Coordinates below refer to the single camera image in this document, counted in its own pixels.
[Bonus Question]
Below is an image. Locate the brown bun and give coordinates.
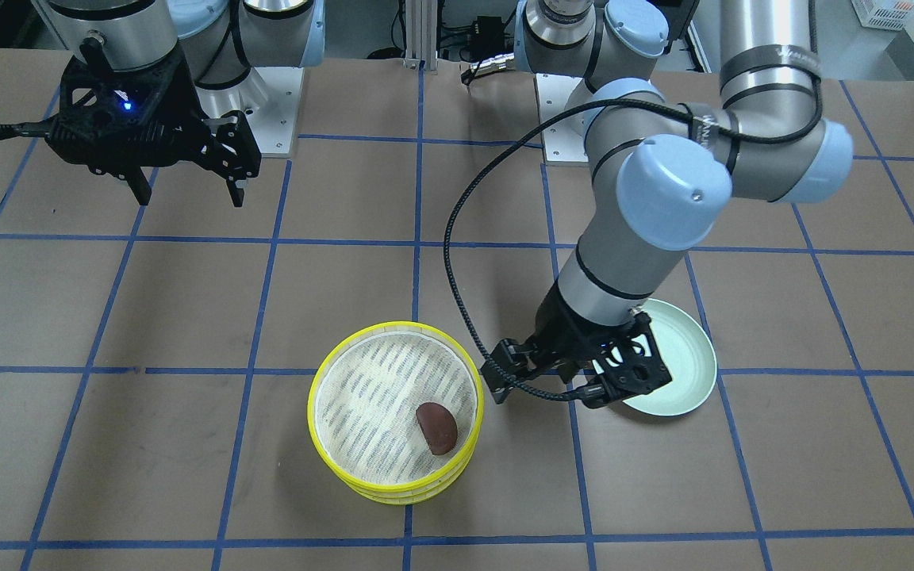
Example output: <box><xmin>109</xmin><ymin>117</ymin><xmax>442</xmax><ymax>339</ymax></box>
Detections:
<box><xmin>416</xmin><ymin>402</ymin><xmax>459</xmax><ymax>456</ymax></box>

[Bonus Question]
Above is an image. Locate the pale green plate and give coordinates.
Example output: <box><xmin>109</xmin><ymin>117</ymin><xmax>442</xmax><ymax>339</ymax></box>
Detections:
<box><xmin>623</xmin><ymin>297</ymin><xmax>717</xmax><ymax>416</ymax></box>

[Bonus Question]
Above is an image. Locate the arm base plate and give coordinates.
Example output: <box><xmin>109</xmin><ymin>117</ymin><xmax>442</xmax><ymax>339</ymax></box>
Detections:
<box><xmin>534</xmin><ymin>73</ymin><xmax>594</xmax><ymax>166</ymax></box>
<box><xmin>224</xmin><ymin>67</ymin><xmax>305</xmax><ymax>159</ymax></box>

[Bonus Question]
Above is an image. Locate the aluminium frame post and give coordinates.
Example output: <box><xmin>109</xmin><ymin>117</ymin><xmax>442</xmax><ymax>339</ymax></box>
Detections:
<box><xmin>401</xmin><ymin>0</ymin><xmax>440</xmax><ymax>75</ymax></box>

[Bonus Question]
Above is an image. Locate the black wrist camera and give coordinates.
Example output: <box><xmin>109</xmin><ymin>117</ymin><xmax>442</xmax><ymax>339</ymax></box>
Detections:
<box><xmin>480</xmin><ymin>339</ymin><xmax>536</xmax><ymax>404</ymax></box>

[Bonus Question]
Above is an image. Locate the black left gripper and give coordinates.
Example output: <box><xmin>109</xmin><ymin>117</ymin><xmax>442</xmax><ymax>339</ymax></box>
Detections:
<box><xmin>532</xmin><ymin>284</ymin><xmax>673</xmax><ymax>409</ymax></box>

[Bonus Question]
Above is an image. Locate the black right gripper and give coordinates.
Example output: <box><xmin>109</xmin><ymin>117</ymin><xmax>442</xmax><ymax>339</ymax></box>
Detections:
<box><xmin>46</xmin><ymin>36</ymin><xmax>262</xmax><ymax>209</ymax></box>

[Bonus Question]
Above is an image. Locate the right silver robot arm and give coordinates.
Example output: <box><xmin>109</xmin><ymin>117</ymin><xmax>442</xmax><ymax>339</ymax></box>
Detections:
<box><xmin>44</xmin><ymin>1</ymin><xmax>543</xmax><ymax>384</ymax></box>

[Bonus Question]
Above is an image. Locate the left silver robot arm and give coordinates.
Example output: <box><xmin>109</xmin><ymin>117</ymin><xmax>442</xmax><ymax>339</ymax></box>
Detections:
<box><xmin>482</xmin><ymin>1</ymin><xmax>853</xmax><ymax>416</ymax></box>

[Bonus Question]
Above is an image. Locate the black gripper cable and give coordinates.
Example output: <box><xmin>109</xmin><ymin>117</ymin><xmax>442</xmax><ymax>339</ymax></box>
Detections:
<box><xmin>443</xmin><ymin>89</ymin><xmax>823</xmax><ymax>402</ymax></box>

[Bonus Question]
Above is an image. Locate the yellow bamboo steamer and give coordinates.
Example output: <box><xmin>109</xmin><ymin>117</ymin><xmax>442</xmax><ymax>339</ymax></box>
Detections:
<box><xmin>307</xmin><ymin>320</ymin><xmax>485</xmax><ymax>506</ymax></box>

